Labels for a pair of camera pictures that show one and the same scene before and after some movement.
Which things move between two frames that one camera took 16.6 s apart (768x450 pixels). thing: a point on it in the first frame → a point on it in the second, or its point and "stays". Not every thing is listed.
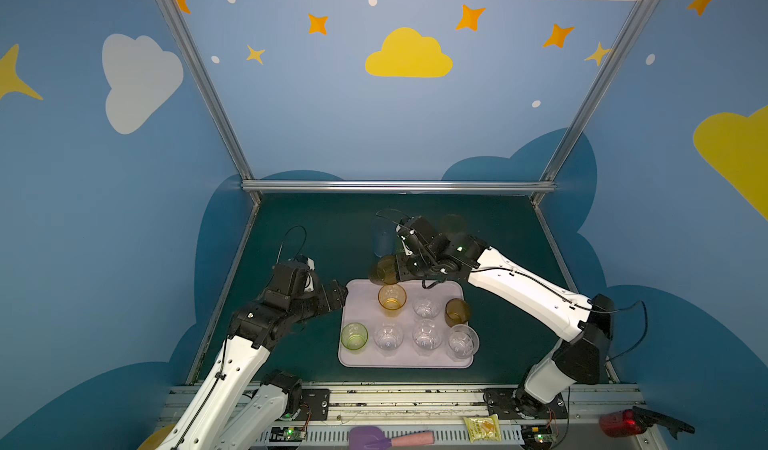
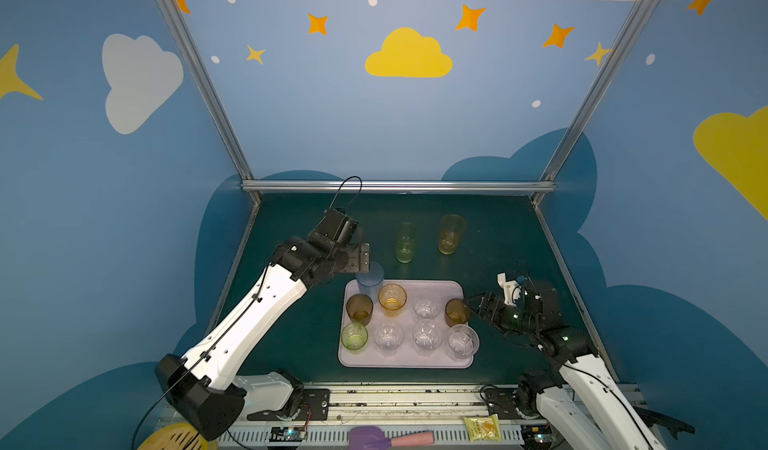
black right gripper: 405,265 → 496,311
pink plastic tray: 397,326 stays
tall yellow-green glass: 354,337 stays
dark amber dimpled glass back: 385,271 → 359,308
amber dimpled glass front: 457,312 stays
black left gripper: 327,297 → 360,258
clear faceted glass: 388,338 stays
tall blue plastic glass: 383,236 → 371,283
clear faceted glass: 426,310 stays
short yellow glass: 392,298 stays
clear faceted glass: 462,342 stays
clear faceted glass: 427,336 stays
